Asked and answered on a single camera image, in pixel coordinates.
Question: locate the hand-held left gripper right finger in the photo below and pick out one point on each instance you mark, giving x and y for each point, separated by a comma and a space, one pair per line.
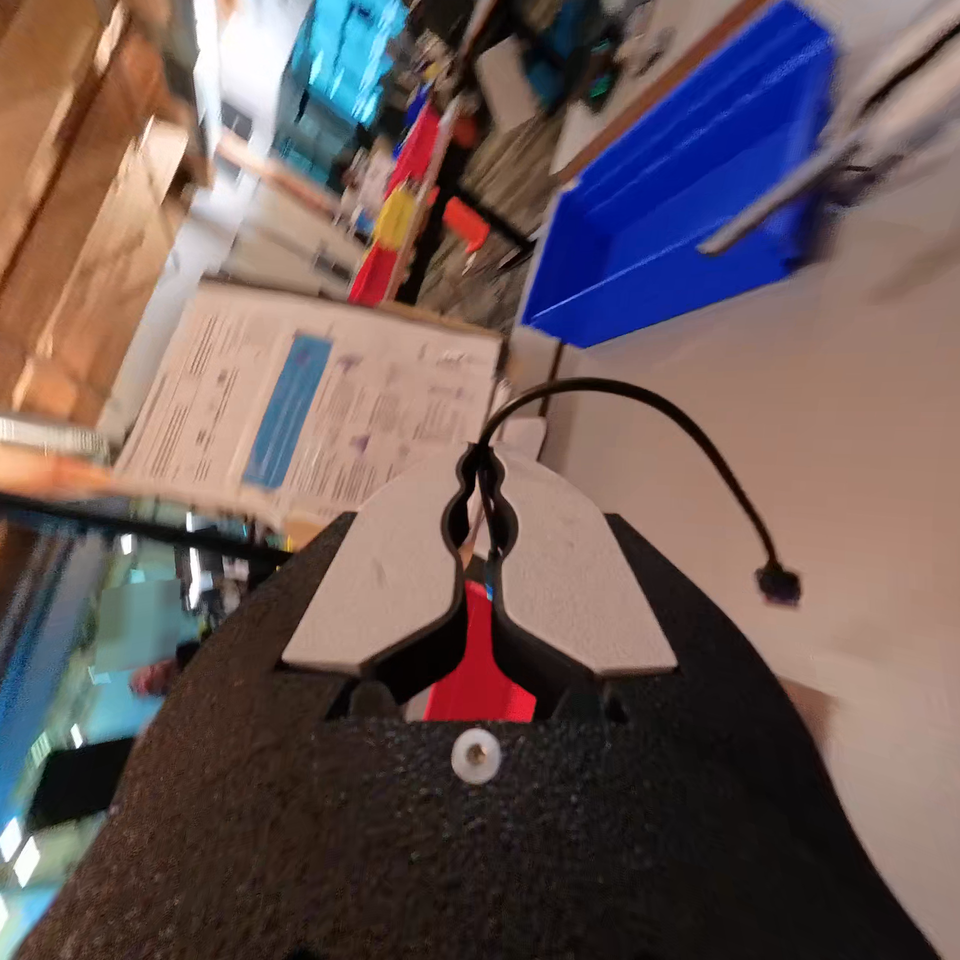
577, 585

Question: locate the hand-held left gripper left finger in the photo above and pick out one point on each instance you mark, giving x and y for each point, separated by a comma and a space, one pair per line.
375, 585

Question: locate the red plastic bin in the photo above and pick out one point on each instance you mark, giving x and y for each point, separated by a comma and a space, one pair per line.
480, 675

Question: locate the grey USB hub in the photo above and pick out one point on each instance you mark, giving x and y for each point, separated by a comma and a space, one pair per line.
765, 206

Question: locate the printed exercise sheet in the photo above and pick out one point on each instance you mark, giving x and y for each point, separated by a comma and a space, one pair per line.
289, 405

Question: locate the white instruction sheet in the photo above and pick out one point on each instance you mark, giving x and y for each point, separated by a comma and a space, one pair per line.
187, 375

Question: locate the yellow plastic bin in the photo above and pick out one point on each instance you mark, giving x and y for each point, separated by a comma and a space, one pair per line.
394, 217

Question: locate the small orange object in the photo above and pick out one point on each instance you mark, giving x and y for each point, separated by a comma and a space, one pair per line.
465, 221

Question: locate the blue plastic bin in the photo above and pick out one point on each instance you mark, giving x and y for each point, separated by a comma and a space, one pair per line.
675, 187

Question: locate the brown cardboard boxes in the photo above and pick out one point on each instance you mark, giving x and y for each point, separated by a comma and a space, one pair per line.
75, 187

